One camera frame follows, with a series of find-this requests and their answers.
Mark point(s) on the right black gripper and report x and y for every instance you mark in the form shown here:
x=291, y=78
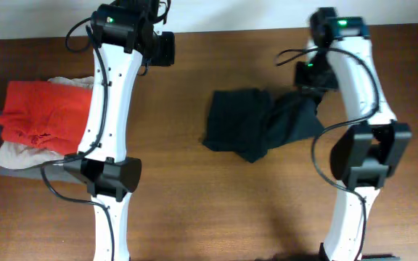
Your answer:
x=303, y=82

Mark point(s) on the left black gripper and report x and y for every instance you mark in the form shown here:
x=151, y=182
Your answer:
x=167, y=57

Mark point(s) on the black Nike t-shirt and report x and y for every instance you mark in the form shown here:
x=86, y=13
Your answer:
x=249, y=122

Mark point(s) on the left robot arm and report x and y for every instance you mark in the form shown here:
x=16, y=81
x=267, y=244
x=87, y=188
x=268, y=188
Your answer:
x=127, y=39

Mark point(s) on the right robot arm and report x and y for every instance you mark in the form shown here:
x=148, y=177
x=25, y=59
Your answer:
x=339, y=58

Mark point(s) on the red folded shirt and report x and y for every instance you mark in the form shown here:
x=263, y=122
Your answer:
x=45, y=115

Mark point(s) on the grey folded shirt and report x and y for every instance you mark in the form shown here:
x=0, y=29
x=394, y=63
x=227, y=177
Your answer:
x=20, y=172

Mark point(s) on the beige folded shirt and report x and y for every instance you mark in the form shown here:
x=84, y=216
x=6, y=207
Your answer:
x=43, y=120

